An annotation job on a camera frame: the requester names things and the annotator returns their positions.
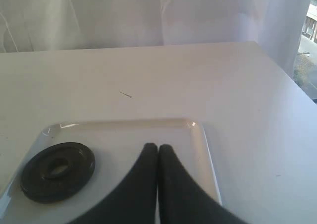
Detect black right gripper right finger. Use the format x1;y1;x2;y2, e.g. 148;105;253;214
158;144;242;224

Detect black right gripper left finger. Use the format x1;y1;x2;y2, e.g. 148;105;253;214
71;143;158;224

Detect black weight plate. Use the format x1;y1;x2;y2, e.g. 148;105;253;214
20;142;96;203

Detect white rectangular tray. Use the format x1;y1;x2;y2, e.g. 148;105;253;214
0;118;221;224

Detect white backdrop curtain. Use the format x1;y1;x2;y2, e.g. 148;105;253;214
0;0;311;76

